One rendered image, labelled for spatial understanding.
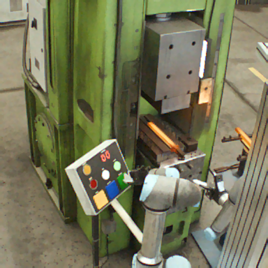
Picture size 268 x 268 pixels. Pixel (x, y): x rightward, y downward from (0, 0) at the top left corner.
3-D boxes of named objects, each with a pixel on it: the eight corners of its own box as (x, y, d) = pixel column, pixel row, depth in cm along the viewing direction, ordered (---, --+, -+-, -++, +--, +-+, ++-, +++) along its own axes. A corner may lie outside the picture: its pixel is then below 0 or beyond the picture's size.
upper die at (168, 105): (189, 107, 259) (190, 93, 254) (160, 114, 250) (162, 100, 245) (153, 77, 289) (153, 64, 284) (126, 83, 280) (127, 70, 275)
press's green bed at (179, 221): (186, 246, 331) (195, 204, 305) (146, 264, 315) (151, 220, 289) (151, 204, 370) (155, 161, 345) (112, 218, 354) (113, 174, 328)
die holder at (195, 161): (196, 204, 305) (206, 153, 280) (151, 221, 289) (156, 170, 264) (155, 161, 345) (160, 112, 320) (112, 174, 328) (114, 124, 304)
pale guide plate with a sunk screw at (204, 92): (209, 101, 284) (212, 78, 274) (198, 104, 280) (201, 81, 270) (207, 100, 285) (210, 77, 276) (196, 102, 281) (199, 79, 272)
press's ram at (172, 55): (209, 88, 260) (217, 27, 238) (154, 101, 243) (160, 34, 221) (171, 61, 290) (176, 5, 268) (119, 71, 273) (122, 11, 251)
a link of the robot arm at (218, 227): (248, 195, 190) (211, 247, 224) (262, 185, 196) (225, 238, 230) (232, 177, 196) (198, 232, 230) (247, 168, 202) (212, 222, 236)
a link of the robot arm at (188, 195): (207, 181, 169) (201, 188, 217) (180, 176, 171) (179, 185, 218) (202, 210, 167) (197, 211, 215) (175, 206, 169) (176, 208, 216)
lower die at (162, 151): (182, 155, 278) (184, 144, 274) (155, 163, 270) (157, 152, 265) (149, 122, 308) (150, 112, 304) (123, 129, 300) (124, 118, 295)
